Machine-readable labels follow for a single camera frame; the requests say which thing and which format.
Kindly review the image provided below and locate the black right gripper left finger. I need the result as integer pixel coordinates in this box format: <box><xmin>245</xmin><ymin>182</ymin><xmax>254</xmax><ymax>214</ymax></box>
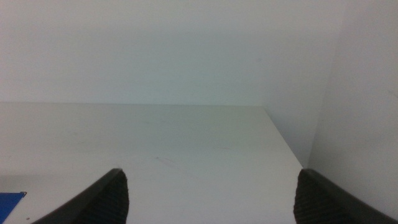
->
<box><xmin>30</xmin><ymin>168</ymin><xmax>130</xmax><ymax>224</ymax></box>

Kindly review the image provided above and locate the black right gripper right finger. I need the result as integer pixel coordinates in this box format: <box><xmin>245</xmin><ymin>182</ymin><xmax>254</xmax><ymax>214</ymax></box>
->
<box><xmin>292</xmin><ymin>168</ymin><xmax>398</xmax><ymax>224</ymax></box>

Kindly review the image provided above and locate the blue rectangular mat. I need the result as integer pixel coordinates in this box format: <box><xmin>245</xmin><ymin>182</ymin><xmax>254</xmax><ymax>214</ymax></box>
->
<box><xmin>0</xmin><ymin>192</ymin><xmax>27</xmax><ymax>224</ymax></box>

